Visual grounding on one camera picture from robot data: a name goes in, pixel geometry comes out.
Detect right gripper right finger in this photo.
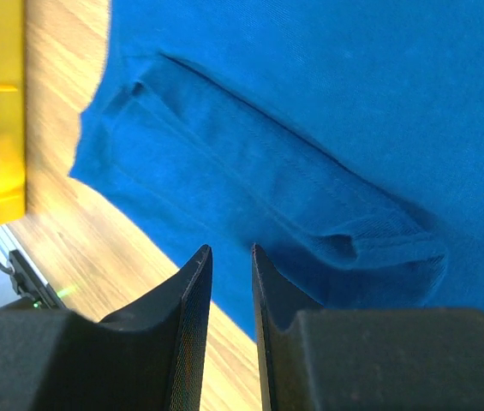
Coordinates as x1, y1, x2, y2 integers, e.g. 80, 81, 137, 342
252, 246, 484, 410

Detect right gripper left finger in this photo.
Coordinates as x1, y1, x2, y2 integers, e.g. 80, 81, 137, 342
0, 246, 212, 410

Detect dark blue t-shirt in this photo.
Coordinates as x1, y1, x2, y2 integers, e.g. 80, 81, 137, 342
70, 1, 484, 334

